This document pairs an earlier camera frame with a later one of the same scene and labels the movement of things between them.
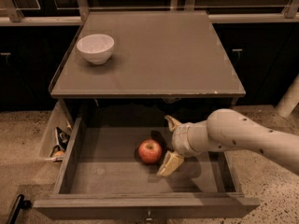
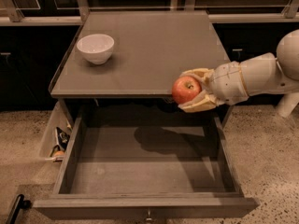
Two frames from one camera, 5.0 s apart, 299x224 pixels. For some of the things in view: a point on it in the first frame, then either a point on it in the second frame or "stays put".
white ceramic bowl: x=96 y=49 stays put
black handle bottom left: x=20 y=204 stays put
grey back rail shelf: x=66 y=5 stays put
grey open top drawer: x=110 y=168 stays put
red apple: x=150 y=151 -> x=184 y=88
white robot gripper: x=180 y=138 -> x=226 y=82
